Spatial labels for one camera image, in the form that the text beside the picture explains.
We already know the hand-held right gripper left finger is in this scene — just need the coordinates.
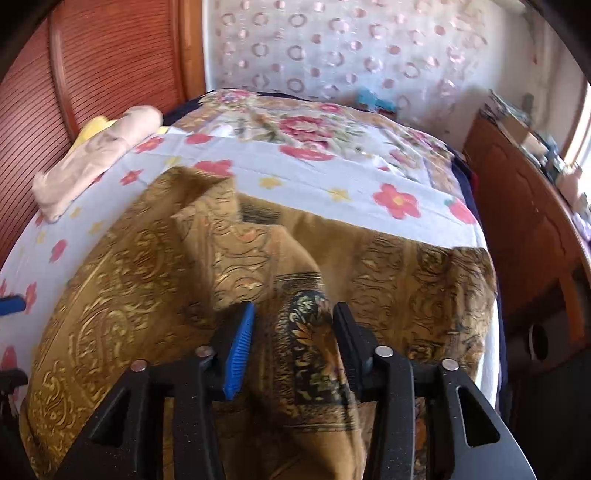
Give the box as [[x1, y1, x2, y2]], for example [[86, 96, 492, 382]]
[[55, 302, 256, 480]]

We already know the white printed bed sheet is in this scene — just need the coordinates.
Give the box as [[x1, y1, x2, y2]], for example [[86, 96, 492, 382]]
[[0, 124, 502, 407]]

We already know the folded beige cloth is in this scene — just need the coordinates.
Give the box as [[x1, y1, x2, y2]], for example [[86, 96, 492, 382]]
[[32, 105, 164, 221]]

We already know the gold patterned garment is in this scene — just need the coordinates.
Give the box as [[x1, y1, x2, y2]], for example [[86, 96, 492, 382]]
[[21, 166, 499, 480]]

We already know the yellow cloth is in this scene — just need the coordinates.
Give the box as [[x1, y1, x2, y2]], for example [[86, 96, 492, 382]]
[[73, 115, 116, 148]]

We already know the blue plastic toy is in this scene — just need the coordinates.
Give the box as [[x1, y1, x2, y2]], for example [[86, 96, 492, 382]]
[[355, 88, 398, 114]]

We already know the white round container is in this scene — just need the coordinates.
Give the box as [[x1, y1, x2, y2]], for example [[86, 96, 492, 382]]
[[526, 323, 551, 363]]

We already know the white curtain with circles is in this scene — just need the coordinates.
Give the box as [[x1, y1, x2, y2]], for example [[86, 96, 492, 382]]
[[203, 0, 555, 155]]

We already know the cardboard box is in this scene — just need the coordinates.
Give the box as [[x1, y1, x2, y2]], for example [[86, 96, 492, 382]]
[[499, 113, 548, 155]]

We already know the navy bedding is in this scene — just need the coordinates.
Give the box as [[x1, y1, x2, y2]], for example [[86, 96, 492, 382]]
[[450, 157, 511, 416]]

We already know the wooden cabinet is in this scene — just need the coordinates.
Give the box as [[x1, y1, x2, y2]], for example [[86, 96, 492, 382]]
[[462, 113, 591, 342]]

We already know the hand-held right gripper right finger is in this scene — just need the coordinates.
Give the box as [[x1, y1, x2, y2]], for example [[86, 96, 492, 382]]
[[332, 302, 539, 480]]

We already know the wooden slatted wardrobe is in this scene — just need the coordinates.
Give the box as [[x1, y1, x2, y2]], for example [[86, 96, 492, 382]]
[[0, 0, 207, 268]]

